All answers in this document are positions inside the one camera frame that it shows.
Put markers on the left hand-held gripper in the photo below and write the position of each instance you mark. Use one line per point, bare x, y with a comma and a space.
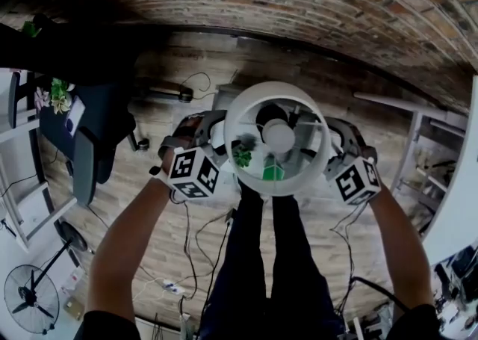
190, 174

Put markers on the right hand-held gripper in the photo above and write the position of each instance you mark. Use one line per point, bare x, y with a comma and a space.
354, 181

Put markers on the small green plant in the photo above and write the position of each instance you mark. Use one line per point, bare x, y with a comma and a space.
242, 157

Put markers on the white table lamp black base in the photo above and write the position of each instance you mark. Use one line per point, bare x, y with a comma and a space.
278, 138

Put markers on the green cup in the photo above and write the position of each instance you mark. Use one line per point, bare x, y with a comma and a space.
272, 174

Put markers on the person's right forearm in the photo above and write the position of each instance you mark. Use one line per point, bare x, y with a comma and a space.
403, 249

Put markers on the person's left forearm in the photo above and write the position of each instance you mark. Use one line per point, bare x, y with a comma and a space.
119, 249

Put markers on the person's left hand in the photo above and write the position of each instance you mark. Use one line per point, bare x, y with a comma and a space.
189, 129

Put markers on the white table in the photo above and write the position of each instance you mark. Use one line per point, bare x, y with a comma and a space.
455, 181

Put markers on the black high-back office chair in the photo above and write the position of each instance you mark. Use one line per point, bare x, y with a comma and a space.
97, 114

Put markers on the person's dark trousers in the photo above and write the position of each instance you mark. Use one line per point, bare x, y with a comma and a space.
291, 275

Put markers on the white and blue card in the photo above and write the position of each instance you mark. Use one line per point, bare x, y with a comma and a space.
74, 114

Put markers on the white power strip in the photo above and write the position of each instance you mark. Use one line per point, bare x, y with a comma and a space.
173, 286

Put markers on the pale green succulent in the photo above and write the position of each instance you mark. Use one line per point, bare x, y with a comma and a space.
61, 105

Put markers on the white desk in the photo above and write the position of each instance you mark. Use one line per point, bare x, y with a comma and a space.
33, 211

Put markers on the person's black shirt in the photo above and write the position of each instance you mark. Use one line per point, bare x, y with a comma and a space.
108, 327

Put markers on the black standing fan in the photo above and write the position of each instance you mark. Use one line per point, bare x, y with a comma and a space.
31, 299

